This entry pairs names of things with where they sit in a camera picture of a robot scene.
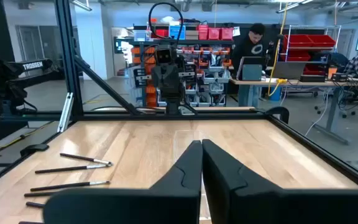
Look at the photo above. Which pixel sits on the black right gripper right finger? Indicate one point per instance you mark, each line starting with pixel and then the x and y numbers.
pixel 244 202

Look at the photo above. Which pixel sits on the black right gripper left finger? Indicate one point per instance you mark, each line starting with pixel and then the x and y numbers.
pixel 166 205

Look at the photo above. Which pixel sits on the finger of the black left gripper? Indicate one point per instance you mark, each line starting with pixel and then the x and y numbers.
pixel 158 82
pixel 172 82

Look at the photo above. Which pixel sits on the black makeup brush silver ferrule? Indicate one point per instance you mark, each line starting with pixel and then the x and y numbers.
pixel 67 186
pixel 79 157
pixel 67 169
pixel 31 222

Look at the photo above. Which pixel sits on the black pen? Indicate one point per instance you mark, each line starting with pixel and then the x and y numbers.
pixel 39 194
pixel 34 204

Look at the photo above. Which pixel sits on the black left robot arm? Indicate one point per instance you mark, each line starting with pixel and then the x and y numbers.
pixel 172 104

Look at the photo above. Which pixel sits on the storage shelf with bins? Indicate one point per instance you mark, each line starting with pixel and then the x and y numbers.
pixel 210 65

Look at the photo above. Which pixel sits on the grey open laptop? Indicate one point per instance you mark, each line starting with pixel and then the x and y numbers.
pixel 251 72
pixel 289 71

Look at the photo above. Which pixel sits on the silver aluminium bar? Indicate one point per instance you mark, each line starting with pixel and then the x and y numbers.
pixel 65 112

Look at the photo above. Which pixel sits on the blue waste bin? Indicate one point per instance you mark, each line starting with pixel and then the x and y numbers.
pixel 275 95

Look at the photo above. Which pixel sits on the ceiling strip light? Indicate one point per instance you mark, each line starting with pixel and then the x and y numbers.
pixel 294 5
pixel 81 5

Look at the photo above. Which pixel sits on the grey double door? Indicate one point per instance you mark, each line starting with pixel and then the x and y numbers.
pixel 30 40

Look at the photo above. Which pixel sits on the long wooden desk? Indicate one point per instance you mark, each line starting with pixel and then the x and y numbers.
pixel 315 83

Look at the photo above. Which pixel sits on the black desk device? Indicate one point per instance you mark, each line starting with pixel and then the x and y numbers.
pixel 340 77
pixel 312 78

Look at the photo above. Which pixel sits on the black table edge clamp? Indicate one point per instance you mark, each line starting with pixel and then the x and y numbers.
pixel 34 149

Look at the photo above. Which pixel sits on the rack with red bins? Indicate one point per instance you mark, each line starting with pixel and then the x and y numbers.
pixel 309 40

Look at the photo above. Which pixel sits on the black office chair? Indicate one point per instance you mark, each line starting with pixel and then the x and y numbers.
pixel 337 60

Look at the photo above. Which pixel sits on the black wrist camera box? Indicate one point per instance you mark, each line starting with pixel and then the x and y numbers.
pixel 164 56

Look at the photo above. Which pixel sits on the black corner bracket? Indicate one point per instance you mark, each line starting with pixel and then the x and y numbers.
pixel 278 110

